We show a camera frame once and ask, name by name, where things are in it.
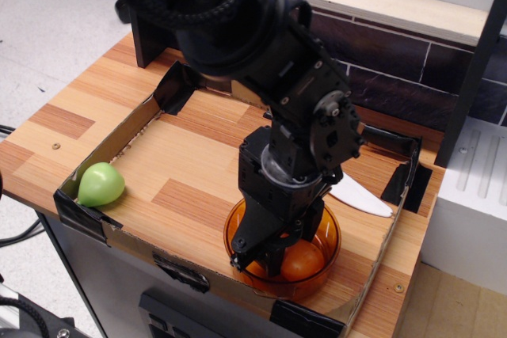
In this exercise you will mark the white grooved block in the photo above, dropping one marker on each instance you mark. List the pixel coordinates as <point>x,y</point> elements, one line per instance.
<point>466,236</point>

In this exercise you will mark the black vertical post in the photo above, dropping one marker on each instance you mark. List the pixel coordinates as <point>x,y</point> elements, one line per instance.
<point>150,40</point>
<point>469,89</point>

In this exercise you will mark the orange toy carrot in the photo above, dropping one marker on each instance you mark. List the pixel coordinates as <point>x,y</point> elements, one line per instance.
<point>301,260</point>

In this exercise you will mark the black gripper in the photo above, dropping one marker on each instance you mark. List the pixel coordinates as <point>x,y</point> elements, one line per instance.
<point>279,210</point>

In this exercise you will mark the yellow handled toy knife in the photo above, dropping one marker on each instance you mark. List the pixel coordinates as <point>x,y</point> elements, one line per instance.
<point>353,194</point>

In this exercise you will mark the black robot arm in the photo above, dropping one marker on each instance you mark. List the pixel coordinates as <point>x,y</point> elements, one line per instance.
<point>284,169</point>

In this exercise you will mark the green toy pear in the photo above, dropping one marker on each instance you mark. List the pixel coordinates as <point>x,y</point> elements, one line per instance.
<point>101,184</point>

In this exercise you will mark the cardboard fence with black tape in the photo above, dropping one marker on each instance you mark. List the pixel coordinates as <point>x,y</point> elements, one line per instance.
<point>163,247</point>

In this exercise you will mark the black equipment bottom left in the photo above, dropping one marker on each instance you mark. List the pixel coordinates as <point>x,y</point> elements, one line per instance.
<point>20,317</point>

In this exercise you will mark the transparent orange plastic pot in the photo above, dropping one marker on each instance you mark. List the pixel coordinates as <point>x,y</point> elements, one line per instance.
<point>328,241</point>

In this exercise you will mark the black vertical post right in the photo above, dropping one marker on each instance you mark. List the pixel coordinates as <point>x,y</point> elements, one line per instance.
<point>469,89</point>

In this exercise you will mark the dark brick backsplash panel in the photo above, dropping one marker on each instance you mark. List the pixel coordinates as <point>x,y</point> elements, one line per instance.
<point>407,62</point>

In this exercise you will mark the black vertical post left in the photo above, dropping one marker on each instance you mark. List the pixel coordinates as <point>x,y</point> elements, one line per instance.
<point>150,40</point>

